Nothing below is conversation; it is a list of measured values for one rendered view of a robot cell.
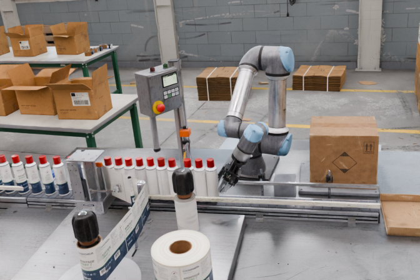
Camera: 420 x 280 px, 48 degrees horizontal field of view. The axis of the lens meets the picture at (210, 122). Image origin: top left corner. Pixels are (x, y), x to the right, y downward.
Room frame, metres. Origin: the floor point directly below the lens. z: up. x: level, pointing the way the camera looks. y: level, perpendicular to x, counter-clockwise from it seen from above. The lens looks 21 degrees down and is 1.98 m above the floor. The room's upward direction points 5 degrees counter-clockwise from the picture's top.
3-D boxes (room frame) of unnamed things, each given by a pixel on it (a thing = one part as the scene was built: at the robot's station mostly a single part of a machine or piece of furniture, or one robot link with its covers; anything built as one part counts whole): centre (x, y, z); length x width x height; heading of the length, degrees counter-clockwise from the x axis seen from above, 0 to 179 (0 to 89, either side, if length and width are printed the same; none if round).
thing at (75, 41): (6.02, 1.69, 0.97); 0.43 x 0.42 x 0.37; 155
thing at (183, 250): (1.32, 0.14, 0.95); 0.20 x 0.20 x 0.14
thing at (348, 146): (2.01, -0.62, 0.99); 0.30 x 0.24 x 0.27; 75
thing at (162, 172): (1.91, 0.24, 0.98); 0.05 x 0.05 x 0.20
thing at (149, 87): (1.99, 0.21, 1.38); 0.17 x 0.10 x 0.19; 130
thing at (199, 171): (1.86, 0.07, 0.98); 0.05 x 0.05 x 0.20
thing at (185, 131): (1.93, 0.12, 1.05); 0.10 x 0.04 x 0.33; 165
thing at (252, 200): (1.77, -0.14, 0.91); 1.07 x 0.01 x 0.02; 75
